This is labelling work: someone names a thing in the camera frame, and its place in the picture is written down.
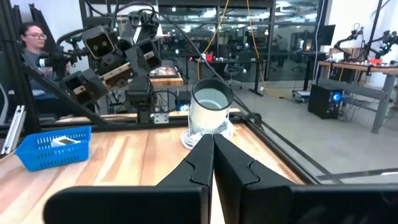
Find wooden desk grey legs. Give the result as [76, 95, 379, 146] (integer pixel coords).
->
[317, 58, 398, 134]

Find white coiled cable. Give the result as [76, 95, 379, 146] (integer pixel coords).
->
[180, 119, 234, 150]

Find yellow hanging cable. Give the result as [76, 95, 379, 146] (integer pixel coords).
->
[246, 0, 280, 98]
[196, 0, 231, 80]

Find white aluminium rail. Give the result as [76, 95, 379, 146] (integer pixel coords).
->
[1, 105, 26, 156]

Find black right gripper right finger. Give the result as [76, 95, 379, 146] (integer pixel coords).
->
[214, 134, 296, 224]

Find white digital thermometer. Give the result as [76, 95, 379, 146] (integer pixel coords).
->
[50, 136, 82, 147]

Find black computer tower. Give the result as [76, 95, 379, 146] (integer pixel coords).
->
[307, 83, 345, 120]

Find blue plastic basket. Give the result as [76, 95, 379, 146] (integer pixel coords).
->
[14, 125, 93, 172]

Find black monitor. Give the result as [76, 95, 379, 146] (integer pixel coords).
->
[317, 24, 336, 47]

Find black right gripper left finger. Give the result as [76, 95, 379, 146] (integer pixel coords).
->
[157, 134, 215, 224]

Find black office chair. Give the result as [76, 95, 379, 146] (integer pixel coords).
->
[223, 51, 247, 90]

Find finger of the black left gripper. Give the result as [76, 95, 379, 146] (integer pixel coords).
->
[98, 53, 125, 75]
[124, 45, 147, 75]

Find person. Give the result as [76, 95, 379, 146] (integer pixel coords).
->
[18, 21, 72, 97]

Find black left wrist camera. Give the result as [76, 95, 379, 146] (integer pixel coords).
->
[81, 24, 116, 60]

